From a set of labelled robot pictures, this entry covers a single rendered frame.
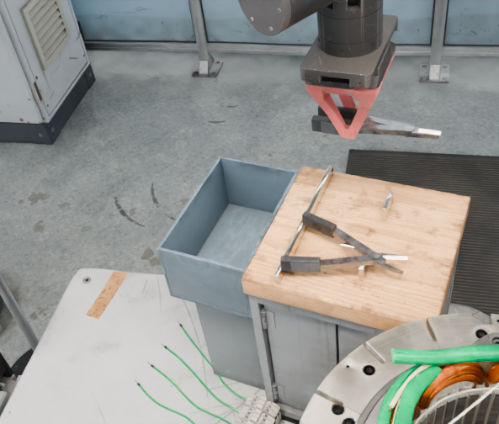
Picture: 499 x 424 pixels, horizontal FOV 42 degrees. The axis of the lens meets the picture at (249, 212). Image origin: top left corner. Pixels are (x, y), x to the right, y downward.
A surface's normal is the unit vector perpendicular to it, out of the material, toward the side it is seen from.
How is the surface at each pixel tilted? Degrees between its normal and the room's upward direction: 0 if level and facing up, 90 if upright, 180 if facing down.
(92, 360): 0
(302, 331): 90
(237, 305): 90
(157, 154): 0
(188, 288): 90
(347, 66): 1
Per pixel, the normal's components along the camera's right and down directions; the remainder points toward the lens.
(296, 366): -0.39, 0.67
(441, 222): -0.11, -0.71
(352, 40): -0.07, 0.71
